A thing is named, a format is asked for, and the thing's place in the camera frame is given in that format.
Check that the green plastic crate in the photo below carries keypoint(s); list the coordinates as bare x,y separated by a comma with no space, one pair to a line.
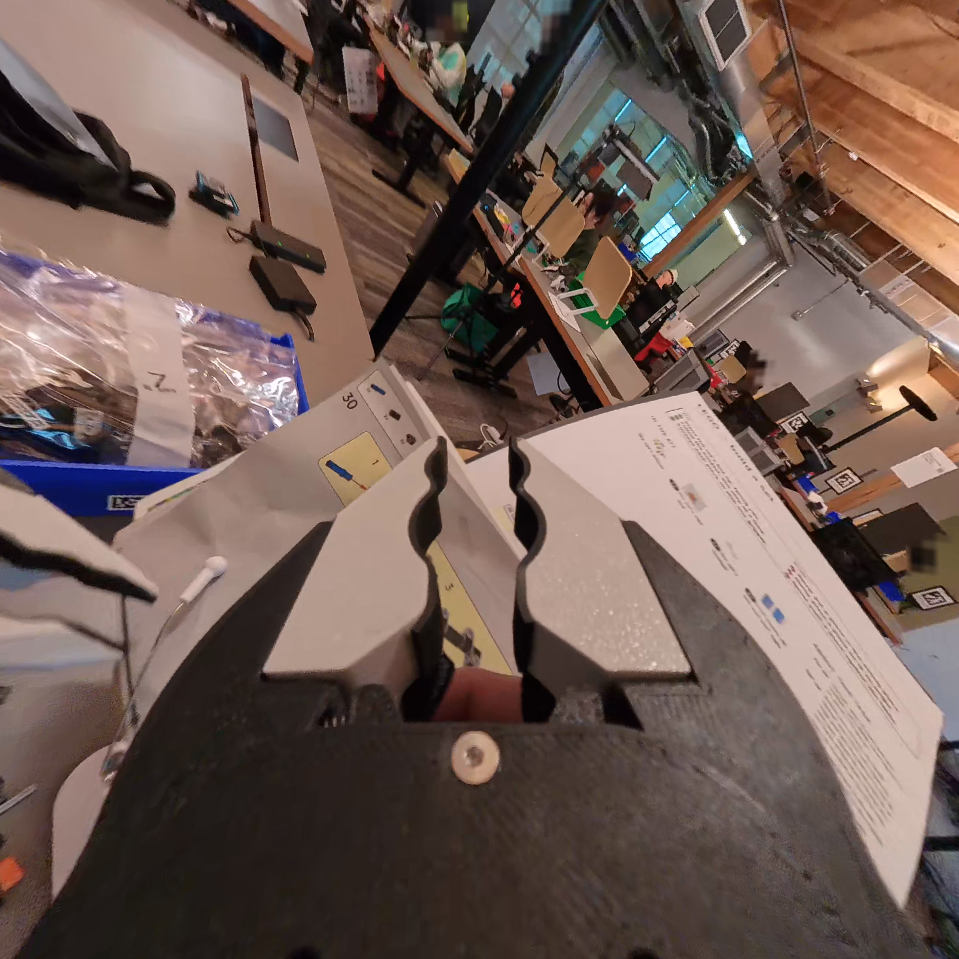
603,316

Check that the black power adapter box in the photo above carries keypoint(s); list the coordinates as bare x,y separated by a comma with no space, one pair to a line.
281,285

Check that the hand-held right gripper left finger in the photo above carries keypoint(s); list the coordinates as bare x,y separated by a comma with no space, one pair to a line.
352,599

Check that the pile of lego pieces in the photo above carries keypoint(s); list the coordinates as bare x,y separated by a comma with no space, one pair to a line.
9,875

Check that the tan wooden chair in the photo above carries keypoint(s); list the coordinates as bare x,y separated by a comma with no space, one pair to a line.
608,273
558,221

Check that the black disc stand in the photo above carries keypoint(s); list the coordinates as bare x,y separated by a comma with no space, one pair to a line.
918,403

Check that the white paper sheet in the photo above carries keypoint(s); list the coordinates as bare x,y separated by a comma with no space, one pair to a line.
925,466

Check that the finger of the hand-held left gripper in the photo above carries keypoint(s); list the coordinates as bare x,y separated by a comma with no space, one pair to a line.
60,524
37,614

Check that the grey table hatch panel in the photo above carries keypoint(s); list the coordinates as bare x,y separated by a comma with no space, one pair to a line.
275,129

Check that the large clear plastic parts bag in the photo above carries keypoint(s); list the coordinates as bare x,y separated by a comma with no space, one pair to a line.
75,359

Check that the green bag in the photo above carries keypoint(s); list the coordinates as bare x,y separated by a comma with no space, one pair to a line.
472,315

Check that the black backpack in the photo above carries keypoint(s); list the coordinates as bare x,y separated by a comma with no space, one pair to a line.
45,150

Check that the black metal pole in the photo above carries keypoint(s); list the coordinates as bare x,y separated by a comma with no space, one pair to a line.
479,172

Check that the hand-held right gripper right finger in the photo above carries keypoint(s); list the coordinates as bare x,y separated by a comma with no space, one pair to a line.
599,599

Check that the white printed task sheet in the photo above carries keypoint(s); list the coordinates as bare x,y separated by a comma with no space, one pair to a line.
637,479

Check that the long wooden workbench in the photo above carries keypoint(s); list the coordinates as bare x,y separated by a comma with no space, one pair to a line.
419,82
592,352

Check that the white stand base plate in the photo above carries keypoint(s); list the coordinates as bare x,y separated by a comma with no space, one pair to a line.
75,824

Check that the blue plastic bin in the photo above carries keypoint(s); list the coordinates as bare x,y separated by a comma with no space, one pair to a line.
75,483

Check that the white ceiling vent unit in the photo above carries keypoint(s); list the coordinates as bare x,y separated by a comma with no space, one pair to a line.
725,30

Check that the silver ventilation duct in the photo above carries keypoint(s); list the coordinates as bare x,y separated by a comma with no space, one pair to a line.
742,112

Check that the black white marker sign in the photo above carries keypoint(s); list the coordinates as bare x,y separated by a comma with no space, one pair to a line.
933,599
844,480
796,423

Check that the lego instruction booklet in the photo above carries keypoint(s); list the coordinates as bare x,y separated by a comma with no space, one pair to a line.
300,449

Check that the white hanging printed sheet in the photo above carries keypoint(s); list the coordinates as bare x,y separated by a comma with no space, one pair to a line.
359,79

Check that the small blue black device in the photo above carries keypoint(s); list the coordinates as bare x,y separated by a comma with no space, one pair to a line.
213,193

